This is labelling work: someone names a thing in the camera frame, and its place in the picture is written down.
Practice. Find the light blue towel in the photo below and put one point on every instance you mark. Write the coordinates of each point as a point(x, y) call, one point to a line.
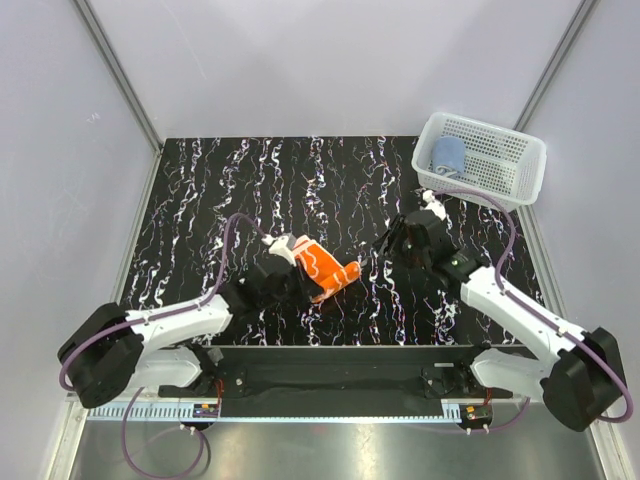
point(448, 156)

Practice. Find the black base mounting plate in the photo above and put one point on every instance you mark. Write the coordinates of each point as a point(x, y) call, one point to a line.
point(434, 372)

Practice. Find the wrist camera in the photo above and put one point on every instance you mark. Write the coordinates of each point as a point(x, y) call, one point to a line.
point(431, 203)
point(281, 246)

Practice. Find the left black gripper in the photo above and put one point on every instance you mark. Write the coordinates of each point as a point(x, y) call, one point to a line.
point(306, 287)

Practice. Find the aluminium rail frame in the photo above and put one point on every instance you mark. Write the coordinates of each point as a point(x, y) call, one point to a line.
point(334, 407)

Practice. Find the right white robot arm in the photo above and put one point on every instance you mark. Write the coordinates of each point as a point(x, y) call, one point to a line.
point(577, 374)

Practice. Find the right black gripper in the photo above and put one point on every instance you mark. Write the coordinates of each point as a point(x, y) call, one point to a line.
point(388, 245)

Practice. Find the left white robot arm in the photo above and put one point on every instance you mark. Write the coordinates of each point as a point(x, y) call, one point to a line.
point(115, 349)

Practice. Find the white plastic basket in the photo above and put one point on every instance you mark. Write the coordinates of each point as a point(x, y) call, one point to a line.
point(505, 164)

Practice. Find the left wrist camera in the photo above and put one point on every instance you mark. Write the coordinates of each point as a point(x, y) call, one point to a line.
point(281, 246)

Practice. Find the orange white patterned towel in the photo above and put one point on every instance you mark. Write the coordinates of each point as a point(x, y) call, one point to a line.
point(324, 269)

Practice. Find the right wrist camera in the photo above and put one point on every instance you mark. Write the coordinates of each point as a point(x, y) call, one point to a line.
point(431, 203)

